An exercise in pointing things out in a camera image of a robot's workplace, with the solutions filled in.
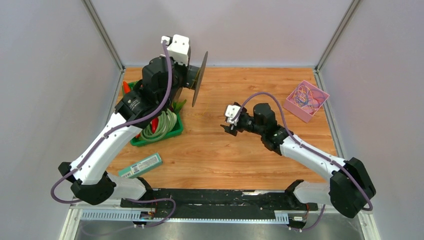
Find dark grey cable spool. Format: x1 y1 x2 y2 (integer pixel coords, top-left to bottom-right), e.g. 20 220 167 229
186 51 209 107

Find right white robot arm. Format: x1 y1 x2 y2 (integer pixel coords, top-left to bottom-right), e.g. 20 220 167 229
223 102 376 219

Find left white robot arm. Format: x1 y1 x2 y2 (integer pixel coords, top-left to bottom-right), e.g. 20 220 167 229
58 56 206 208

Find green leafy vegetable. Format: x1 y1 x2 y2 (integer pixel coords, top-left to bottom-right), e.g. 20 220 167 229
171 99 187 114

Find green long beans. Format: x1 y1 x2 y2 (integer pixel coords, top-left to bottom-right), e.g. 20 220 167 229
140 108 178 143

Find orange carrot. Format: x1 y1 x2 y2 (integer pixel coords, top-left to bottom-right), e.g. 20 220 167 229
122 81 132 95

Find red chili pepper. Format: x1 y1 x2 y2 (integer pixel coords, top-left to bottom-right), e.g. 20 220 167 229
150 117 159 134

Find green plastic tray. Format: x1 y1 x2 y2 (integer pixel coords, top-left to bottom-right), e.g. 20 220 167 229
123 79 184 147

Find pink plastic box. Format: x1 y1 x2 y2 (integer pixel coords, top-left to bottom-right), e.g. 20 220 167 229
283 80 330 123

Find teal rectangular box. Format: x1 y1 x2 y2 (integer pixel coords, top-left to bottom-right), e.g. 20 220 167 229
118 153 163 179

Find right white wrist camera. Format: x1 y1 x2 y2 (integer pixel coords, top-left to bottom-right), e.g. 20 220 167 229
224 105 241 126

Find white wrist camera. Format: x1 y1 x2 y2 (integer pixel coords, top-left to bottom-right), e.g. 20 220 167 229
224 105 241 126
161 34 191 66

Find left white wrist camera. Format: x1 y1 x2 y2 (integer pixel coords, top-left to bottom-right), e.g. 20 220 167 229
161 34 191 66

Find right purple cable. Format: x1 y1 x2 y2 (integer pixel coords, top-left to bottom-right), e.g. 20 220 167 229
231 92 374 233

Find coloured cables bundle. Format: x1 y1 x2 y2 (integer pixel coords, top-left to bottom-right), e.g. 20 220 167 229
291 84 327 115

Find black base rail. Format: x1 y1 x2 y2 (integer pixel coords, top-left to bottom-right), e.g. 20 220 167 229
120 188 319 228

